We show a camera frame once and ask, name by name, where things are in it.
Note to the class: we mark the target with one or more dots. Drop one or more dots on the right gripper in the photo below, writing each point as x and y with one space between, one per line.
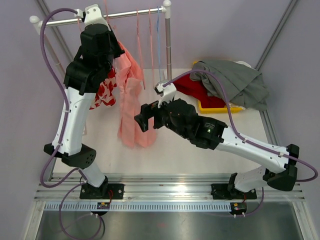
151 110

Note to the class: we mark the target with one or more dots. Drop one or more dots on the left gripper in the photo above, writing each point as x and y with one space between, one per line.
118 50

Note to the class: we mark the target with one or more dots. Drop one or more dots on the pink hanger of grey skirt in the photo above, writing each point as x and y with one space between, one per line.
140 49

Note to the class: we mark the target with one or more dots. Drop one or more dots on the pink skirt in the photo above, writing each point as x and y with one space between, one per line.
129 78

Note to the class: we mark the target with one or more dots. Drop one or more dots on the floral red white skirt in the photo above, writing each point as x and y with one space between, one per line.
105 95

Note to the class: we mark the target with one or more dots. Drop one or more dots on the pink hanger of red skirt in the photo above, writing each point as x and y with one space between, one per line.
151 47

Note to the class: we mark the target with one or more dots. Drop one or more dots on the grey skirt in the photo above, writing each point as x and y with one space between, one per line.
243 85

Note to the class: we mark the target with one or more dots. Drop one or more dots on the white pleated skirt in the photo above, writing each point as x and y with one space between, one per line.
243 63

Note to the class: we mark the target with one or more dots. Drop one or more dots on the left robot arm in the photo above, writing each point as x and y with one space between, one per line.
89 68

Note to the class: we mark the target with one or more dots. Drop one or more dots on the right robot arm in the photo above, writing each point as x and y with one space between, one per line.
276 169

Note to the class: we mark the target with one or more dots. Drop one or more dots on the white clothes rack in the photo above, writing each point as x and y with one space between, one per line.
40 26

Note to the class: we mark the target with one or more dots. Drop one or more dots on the yellow plastic bin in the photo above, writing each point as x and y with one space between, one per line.
208 104

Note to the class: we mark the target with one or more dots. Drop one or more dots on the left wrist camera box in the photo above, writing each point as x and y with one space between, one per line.
91 15

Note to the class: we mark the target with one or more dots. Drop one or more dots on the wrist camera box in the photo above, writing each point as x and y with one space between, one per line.
167 93
91 15

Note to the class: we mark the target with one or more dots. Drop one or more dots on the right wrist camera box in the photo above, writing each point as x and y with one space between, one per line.
167 93

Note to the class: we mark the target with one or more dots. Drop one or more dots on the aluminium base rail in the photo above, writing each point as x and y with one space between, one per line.
140 193

